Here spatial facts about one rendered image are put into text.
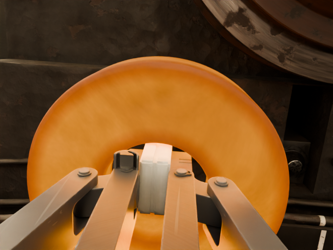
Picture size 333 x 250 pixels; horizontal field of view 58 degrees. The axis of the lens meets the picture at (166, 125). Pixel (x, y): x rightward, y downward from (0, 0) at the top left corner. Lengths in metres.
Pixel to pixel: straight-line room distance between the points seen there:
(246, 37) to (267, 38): 0.02
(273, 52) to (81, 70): 0.27
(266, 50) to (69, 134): 0.24
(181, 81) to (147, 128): 0.03
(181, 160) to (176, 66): 0.05
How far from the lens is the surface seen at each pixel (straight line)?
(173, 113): 0.16
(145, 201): 0.16
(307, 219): 0.43
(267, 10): 0.34
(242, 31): 0.35
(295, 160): 0.51
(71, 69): 0.47
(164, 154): 0.16
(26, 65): 0.50
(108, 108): 0.16
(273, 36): 0.35
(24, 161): 0.52
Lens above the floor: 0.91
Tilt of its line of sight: 15 degrees down
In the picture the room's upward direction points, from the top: 4 degrees clockwise
